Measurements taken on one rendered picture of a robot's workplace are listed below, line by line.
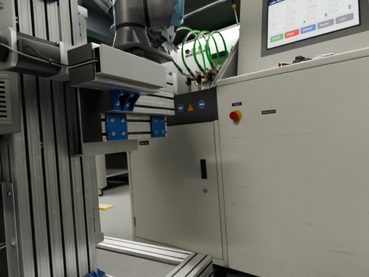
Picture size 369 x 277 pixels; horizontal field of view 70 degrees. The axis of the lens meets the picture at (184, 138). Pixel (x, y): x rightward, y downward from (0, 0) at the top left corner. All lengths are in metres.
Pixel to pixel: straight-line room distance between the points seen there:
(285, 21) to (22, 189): 1.35
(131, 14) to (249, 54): 0.73
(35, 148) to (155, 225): 0.97
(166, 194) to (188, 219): 0.20
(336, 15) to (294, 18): 0.19
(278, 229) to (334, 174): 0.33
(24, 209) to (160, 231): 0.93
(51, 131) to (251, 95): 0.80
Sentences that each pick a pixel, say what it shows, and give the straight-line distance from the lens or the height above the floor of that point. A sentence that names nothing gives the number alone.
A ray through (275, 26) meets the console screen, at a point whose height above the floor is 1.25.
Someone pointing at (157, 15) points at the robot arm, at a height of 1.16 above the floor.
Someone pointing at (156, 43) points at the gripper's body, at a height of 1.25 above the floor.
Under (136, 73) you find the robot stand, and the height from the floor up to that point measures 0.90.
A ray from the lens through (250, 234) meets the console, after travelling 1.30.
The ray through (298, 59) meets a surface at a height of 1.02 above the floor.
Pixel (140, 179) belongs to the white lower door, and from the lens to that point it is 1.67.
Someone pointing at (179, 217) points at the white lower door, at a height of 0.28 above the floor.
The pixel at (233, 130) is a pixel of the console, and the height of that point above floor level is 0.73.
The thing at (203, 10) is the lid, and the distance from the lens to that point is 1.95.
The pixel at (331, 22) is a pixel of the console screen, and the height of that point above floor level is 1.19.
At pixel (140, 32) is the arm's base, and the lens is 1.02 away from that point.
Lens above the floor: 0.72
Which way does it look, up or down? level
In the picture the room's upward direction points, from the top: 4 degrees counter-clockwise
